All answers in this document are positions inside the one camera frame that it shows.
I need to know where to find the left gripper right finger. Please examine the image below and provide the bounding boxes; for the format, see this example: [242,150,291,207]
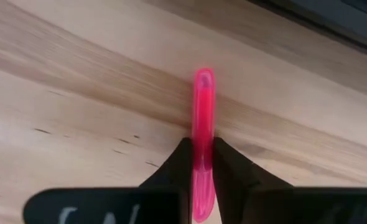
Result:
[213,137,293,224]

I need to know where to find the short pink highlighter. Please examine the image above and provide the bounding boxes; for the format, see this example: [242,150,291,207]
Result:
[191,68,217,223]

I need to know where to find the black aluminium frame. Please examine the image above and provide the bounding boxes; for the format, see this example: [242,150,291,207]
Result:
[247,0,367,60]

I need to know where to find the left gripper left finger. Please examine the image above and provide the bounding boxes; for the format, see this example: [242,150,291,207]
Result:
[138,137,193,224]

